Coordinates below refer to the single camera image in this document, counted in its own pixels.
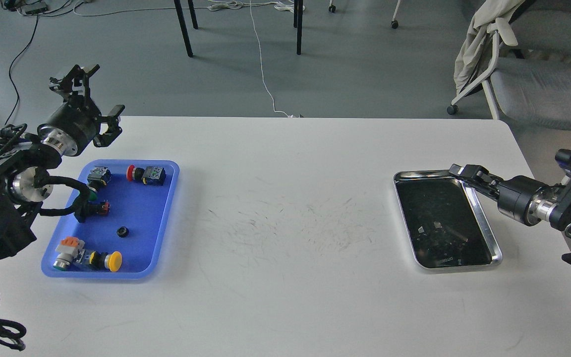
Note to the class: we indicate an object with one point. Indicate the red push button switch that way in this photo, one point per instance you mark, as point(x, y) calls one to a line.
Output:
point(151, 175)

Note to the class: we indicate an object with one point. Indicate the green push button switch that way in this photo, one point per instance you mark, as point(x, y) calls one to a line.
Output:
point(97, 179)

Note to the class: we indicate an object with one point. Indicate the blue plastic tray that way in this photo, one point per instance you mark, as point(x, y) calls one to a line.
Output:
point(144, 209)

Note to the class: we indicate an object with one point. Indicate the black table leg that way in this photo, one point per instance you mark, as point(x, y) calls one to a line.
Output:
point(182, 23)
point(298, 9)

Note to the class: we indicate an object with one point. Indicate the beige cloth on chair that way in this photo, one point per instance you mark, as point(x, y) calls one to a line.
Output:
point(473, 55)

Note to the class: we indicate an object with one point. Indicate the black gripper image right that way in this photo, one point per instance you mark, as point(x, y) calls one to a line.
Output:
point(521, 198)

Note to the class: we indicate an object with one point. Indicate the grey office chair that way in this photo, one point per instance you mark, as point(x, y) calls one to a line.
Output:
point(528, 75)

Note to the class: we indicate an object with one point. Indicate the black table leg right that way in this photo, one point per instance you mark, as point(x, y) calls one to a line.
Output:
point(298, 9)

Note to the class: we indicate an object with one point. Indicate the silver metal tray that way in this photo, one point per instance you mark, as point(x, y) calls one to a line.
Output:
point(446, 224)

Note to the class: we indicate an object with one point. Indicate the orange grey selector switch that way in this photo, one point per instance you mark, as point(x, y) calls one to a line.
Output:
point(69, 251)

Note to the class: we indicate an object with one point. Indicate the small black gear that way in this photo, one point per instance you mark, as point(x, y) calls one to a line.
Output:
point(122, 232)

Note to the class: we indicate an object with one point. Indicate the black red switch block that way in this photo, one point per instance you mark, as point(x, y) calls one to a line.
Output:
point(91, 209)

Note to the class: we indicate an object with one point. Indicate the black table leg left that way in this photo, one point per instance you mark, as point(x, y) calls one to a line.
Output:
point(182, 23)

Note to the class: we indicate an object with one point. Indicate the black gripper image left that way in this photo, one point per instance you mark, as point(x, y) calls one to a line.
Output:
point(73, 126)

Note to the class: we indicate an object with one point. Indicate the yellow push button switch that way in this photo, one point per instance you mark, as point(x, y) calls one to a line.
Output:
point(95, 260)

